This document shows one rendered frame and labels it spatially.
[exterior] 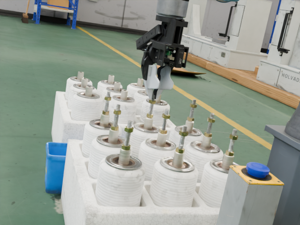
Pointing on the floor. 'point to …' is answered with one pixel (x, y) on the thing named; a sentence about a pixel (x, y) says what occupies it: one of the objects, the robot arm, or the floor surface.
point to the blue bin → (55, 166)
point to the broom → (25, 14)
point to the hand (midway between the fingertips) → (152, 93)
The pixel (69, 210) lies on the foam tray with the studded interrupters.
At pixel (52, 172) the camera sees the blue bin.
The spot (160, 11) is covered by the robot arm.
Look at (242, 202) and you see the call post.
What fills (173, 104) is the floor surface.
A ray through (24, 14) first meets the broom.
